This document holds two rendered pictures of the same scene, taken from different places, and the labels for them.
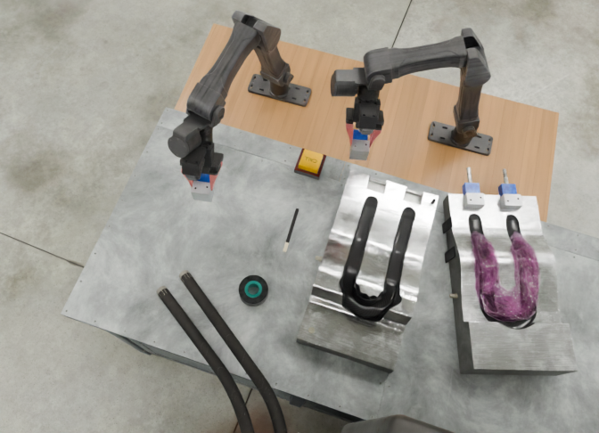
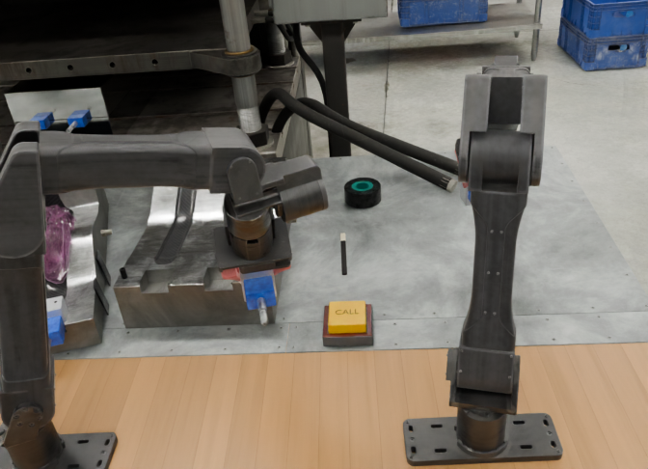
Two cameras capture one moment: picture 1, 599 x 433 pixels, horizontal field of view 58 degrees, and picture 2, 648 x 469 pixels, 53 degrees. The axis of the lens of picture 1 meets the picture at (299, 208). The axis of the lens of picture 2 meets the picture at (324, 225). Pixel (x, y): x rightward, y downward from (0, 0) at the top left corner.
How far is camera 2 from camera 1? 175 cm
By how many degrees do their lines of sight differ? 81
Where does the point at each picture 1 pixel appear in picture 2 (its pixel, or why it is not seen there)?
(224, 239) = (429, 225)
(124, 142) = not seen: outside the picture
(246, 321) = not seen: hidden behind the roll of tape
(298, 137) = (391, 365)
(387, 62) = (211, 132)
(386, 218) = (201, 247)
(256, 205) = (408, 263)
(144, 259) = not seen: hidden behind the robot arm
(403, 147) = (173, 407)
